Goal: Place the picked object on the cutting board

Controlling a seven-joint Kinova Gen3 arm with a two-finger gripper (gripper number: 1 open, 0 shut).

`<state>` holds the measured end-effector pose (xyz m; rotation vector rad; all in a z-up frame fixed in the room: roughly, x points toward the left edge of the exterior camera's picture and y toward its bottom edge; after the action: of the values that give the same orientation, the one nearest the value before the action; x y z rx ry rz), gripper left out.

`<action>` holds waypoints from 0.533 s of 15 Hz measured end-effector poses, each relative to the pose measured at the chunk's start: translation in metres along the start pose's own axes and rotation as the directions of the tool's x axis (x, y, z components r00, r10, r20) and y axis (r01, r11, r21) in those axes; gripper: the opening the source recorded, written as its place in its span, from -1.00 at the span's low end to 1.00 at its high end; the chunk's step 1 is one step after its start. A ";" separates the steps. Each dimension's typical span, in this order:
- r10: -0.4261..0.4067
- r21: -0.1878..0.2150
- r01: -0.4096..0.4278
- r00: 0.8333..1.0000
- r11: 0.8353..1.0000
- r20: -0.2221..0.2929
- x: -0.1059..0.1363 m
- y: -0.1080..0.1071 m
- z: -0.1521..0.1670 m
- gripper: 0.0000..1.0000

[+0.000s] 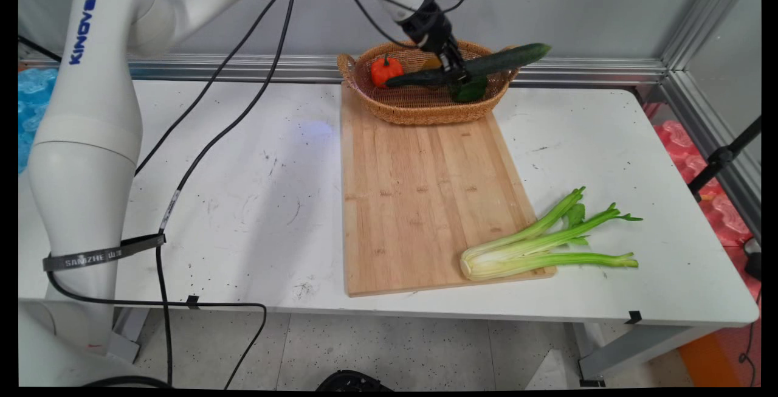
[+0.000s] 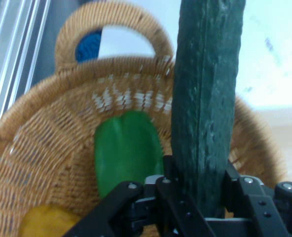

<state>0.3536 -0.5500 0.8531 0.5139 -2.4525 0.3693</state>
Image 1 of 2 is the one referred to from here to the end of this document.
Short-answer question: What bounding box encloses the green bell pepper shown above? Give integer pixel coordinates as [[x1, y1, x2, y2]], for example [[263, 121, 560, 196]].
[[450, 75, 489, 103]]

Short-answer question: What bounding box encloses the thin black cable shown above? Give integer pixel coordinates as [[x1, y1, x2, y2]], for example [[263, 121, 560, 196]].
[[134, 0, 305, 177]]

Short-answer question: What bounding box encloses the green celery bunch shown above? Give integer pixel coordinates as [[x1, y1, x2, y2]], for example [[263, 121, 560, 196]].
[[460, 187, 644, 281]]

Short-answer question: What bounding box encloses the black printed velcro strap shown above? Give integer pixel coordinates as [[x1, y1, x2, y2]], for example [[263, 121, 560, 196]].
[[43, 233, 167, 272]]

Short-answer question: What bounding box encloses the bamboo cutting board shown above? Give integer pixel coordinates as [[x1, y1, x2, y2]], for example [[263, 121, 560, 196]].
[[340, 81, 557, 298]]

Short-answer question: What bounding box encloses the black tripod stand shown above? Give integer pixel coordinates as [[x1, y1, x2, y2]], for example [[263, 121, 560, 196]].
[[687, 116, 762, 203]]

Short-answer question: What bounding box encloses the black round object on floor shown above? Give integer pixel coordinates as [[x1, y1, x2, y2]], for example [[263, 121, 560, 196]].
[[316, 370, 393, 392]]

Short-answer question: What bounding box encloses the thick black cable with label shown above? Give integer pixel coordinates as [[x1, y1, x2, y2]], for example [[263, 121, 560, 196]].
[[155, 0, 305, 387]]

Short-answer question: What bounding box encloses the blue foam mat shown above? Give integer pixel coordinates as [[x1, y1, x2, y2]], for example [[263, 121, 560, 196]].
[[18, 67, 58, 174]]

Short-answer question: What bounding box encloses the dark green cucumber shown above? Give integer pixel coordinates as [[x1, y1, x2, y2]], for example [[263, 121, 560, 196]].
[[385, 43, 553, 89]]

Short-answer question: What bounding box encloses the black cable looping under table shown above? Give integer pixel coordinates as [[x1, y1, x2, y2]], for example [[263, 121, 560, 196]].
[[46, 269, 268, 390]]

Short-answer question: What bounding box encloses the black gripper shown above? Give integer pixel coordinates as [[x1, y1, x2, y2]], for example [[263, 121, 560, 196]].
[[401, 9, 472, 83]]

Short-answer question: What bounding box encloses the small orange pumpkin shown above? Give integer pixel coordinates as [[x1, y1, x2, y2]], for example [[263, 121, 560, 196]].
[[371, 54, 405, 89]]

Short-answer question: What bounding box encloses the woven wicker basket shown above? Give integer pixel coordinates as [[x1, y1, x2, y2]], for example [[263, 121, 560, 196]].
[[337, 40, 521, 126]]

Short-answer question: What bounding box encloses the red foam mat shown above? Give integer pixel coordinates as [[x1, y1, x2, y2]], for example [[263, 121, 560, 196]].
[[653, 119, 762, 300]]

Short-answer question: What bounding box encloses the white table leg frame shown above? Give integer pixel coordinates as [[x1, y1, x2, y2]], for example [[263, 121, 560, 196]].
[[571, 322, 724, 387]]

